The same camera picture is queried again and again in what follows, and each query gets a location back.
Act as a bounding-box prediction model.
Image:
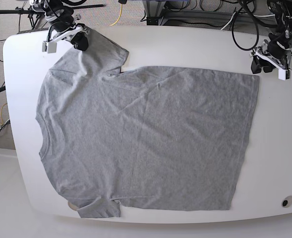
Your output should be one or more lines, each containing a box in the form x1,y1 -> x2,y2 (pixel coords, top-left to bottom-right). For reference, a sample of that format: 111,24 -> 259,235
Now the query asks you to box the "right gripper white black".
46,15 -> 89,51

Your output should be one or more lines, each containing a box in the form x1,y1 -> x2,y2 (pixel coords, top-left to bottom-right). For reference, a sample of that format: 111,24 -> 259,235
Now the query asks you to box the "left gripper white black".
250,40 -> 292,80

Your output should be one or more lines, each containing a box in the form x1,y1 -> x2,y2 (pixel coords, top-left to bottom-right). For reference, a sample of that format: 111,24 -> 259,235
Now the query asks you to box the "grey T-shirt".
36,30 -> 260,218

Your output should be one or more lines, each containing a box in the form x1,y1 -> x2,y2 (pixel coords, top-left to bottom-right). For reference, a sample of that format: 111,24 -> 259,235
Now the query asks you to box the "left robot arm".
251,0 -> 292,80

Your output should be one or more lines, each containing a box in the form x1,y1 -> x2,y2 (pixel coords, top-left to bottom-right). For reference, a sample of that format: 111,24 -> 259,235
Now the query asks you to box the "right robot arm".
30,0 -> 89,54

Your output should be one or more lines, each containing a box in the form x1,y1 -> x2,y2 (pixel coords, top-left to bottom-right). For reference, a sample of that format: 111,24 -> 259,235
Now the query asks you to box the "black tripod stand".
0,0 -> 105,29

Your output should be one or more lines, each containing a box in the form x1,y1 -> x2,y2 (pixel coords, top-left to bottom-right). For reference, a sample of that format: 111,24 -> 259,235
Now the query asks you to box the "round table grommet hole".
282,195 -> 292,208

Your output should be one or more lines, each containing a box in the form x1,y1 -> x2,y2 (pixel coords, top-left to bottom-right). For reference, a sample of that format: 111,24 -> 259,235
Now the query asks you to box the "tan round table grommet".
67,201 -> 79,211

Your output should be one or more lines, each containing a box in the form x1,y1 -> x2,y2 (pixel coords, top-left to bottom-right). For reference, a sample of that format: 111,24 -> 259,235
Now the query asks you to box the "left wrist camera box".
282,69 -> 292,80

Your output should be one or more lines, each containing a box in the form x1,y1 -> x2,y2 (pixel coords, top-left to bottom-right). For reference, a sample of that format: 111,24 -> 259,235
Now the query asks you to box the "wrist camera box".
42,41 -> 57,54
282,69 -> 292,80

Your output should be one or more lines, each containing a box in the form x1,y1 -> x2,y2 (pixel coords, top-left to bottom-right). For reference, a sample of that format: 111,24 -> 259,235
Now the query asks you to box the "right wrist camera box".
42,41 -> 57,54

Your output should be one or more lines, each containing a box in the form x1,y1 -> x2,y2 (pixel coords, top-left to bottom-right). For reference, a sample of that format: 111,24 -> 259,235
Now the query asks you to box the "yellow cable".
111,2 -> 123,27

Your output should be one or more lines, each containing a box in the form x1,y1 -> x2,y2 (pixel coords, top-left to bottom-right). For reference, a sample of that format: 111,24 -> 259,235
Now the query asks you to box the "white cable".
220,11 -> 275,31

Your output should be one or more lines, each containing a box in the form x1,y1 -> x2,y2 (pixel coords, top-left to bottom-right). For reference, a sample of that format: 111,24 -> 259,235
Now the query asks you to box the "aluminium frame stand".
142,0 -> 278,39

